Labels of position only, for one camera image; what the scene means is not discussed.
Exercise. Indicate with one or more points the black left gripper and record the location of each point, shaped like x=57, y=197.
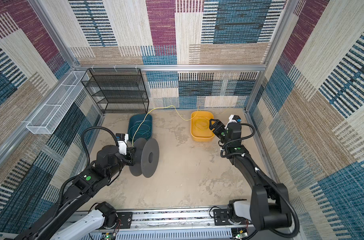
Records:
x=130, y=155

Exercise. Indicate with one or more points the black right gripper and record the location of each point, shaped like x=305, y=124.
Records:
x=217, y=122

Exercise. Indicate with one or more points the grey perforated cable spool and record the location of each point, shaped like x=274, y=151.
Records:
x=146, y=157

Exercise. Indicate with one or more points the yellow plastic bin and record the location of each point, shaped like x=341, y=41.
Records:
x=200, y=123

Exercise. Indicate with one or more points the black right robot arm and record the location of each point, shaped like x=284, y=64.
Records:
x=270, y=208

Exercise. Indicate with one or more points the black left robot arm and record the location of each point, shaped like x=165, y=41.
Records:
x=79, y=189

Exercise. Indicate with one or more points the teal plastic bin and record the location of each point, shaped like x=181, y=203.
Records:
x=140, y=126

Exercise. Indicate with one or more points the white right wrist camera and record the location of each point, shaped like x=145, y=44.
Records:
x=233, y=119

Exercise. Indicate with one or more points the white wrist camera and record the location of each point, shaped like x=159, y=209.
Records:
x=233, y=119
x=122, y=143

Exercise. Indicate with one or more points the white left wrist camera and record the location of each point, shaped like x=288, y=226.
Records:
x=122, y=143

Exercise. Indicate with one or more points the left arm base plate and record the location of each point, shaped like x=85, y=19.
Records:
x=122, y=220

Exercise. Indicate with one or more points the black wire mesh shelf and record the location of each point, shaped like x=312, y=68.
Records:
x=119, y=90

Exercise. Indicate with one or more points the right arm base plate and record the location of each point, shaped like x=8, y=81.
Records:
x=224, y=217

